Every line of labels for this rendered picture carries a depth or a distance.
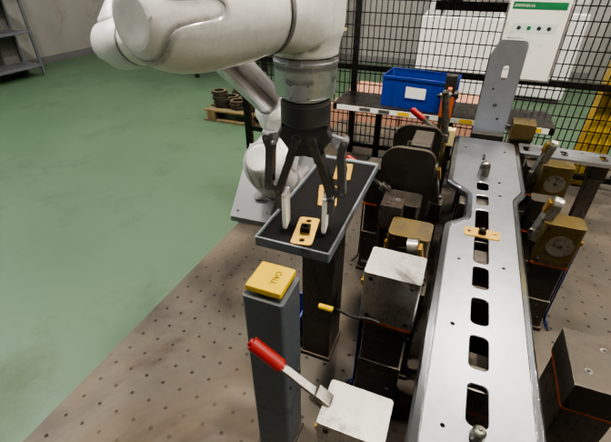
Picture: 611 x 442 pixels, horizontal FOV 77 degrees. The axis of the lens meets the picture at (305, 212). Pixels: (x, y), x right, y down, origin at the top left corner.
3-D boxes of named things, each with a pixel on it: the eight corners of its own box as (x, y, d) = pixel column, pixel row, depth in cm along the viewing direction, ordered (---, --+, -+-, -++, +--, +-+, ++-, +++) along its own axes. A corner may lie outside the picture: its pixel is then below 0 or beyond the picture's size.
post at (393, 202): (382, 328, 109) (402, 208, 87) (365, 323, 111) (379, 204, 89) (385, 316, 113) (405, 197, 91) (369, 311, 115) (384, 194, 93)
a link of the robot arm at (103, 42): (96, 42, 75) (126, -16, 77) (66, 49, 87) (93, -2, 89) (155, 82, 85) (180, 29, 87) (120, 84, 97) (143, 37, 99)
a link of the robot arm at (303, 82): (333, 63, 49) (331, 109, 52) (343, 49, 56) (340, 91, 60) (264, 59, 51) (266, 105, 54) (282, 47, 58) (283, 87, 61)
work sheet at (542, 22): (548, 83, 161) (576, -2, 144) (489, 78, 168) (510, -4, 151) (547, 82, 162) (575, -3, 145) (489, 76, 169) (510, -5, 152)
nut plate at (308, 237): (311, 246, 66) (311, 241, 65) (289, 244, 67) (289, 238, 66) (320, 219, 73) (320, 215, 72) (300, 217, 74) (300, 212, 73)
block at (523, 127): (509, 208, 162) (537, 125, 143) (488, 205, 165) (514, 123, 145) (508, 199, 168) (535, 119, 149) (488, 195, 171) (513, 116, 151)
